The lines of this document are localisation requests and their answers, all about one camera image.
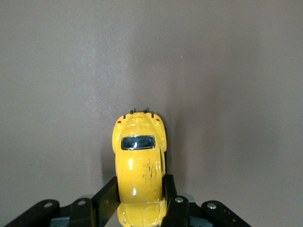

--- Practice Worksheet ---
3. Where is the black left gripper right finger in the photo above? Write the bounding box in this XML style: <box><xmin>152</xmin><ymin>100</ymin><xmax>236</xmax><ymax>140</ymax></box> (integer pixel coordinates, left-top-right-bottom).
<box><xmin>160</xmin><ymin>174</ymin><xmax>252</xmax><ymax>227</ymax></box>

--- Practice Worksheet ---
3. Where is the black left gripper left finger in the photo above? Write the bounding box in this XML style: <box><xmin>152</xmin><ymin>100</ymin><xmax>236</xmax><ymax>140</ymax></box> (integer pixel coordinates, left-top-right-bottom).
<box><xmin>3</xmin><ymin>176</ymin><xmax>121</xmax><ymax>227</ymax></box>

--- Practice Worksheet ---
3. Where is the yellow beetle toy car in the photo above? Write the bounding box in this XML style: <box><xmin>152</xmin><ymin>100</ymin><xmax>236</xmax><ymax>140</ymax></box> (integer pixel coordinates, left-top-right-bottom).
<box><xmin>111</xmin><ymin>109</ymin><xmax>169</xmax><ymax>227</ymax></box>

